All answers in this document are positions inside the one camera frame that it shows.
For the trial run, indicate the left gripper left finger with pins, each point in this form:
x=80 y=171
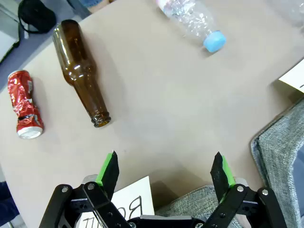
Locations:
x=110 y=175

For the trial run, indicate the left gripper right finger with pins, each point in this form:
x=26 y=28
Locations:
x=219 y=175

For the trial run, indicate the crushed red soda can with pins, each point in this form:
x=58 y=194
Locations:
x=23 y=102

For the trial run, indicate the amber brown glass bottle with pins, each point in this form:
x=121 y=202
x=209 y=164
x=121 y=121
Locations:
x=76 y=66

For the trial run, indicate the small blue-capped plastic bottle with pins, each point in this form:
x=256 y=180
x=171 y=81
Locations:
x=194 y=21

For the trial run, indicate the grey fabric basket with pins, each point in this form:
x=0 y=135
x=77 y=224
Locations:
x=190 y=204
x=275 y=147

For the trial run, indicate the white standing paper card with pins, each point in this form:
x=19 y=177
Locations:
x=133 y=197
x=294 y=76

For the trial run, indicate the dark blue fabric item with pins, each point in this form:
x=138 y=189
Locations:
x=7 y=202

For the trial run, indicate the white cabinet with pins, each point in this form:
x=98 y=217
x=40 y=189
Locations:
x=7 y=42

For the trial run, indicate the person in denim shirt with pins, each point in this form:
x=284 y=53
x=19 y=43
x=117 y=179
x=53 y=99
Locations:
x=92 y=2

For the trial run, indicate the black backpack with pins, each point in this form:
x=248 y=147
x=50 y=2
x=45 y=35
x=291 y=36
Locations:
x=35 y=16

